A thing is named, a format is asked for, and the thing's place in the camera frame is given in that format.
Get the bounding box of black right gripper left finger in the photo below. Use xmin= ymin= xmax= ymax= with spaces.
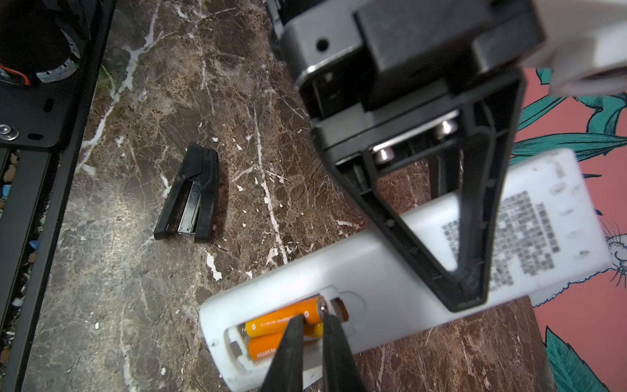
xmin=260 ymin=315 xmax=305 ymax=392

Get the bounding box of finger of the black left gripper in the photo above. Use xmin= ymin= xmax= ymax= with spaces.
xmin=312 ymin=68 xmax=526 ymax=312

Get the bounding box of orange AA battery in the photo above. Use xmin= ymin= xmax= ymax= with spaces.
xmin=244 ymin=296 xmax=328 ymax=338
xmin=248 ymin=323 xmax=323 ymax=362

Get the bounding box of black plastic clip part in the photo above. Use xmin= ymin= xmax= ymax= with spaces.
xmin=153 ymin=142 xmax=219 ymax=243

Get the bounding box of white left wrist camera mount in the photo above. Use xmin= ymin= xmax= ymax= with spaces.
xmin=520 ymin=0 xmax=626 ymax=96

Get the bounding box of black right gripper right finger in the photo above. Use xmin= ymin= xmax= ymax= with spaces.
xmin=323 ymin=313 xmax=367 ymax=392

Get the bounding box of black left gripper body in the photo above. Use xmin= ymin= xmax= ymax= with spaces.
xmin=266 ymin=1 xmax=546 ymax=147

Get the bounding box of white remote control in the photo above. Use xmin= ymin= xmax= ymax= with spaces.
xmin=199 ymin=149 xmax=612 ymax=391

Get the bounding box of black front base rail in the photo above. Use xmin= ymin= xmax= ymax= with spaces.
xmin=1 ymin=1 xmax=116 ymax=391

